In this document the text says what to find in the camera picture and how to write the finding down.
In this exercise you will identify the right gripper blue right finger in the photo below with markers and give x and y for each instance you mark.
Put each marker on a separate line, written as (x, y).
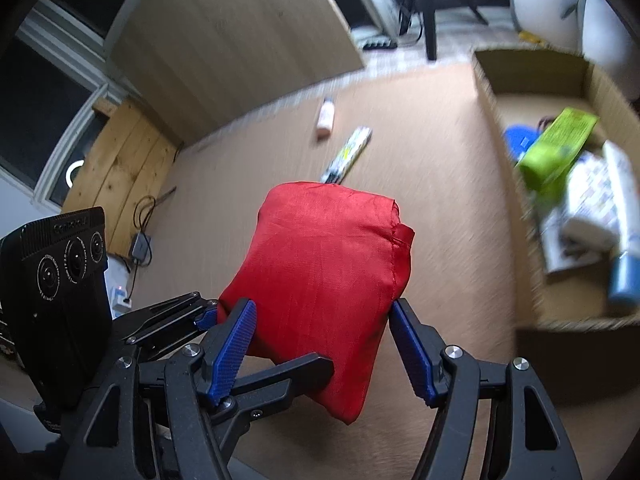
(525, 439)

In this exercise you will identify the green tube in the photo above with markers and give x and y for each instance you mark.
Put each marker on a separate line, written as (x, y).
(545, 166)

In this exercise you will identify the large wooden board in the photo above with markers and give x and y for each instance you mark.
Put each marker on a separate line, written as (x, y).
(200, 64)

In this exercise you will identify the white dotted tissue pack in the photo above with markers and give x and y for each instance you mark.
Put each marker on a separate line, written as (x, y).
(589, 212)

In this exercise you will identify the patterned slim box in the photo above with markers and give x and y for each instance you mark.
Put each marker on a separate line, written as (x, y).
(347, 156)

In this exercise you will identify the pine plank panel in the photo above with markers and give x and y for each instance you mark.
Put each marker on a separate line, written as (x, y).
(129, 160)

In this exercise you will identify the small pink bottle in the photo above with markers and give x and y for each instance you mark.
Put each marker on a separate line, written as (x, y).
(325, 120)

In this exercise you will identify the cardboard box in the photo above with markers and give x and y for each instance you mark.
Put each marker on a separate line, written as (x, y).
(522, 86)

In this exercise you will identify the small penguin plush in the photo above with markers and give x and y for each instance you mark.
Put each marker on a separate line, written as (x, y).
(604, 40)

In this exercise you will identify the black charger with cable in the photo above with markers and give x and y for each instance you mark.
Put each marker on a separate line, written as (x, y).
(140, 250)

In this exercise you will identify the blue round lid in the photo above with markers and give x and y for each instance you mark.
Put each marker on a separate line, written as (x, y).
(519, 139)

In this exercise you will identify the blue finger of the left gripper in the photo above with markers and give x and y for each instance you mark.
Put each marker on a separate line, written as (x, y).
(206, 319)
(272, 391)

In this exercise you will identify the white blue lotion tube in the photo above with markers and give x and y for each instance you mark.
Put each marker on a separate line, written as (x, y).
(624, 283)

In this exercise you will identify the black power strip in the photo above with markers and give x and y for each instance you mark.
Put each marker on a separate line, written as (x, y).
(380, 43)

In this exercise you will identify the plastic packaged card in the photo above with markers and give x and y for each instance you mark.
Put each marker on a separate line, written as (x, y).
(561, 253)

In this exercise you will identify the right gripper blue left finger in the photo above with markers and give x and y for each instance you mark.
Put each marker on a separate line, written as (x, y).
(180, 417)

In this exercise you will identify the red fabric pouch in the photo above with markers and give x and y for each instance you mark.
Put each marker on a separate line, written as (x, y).
(324, 266)

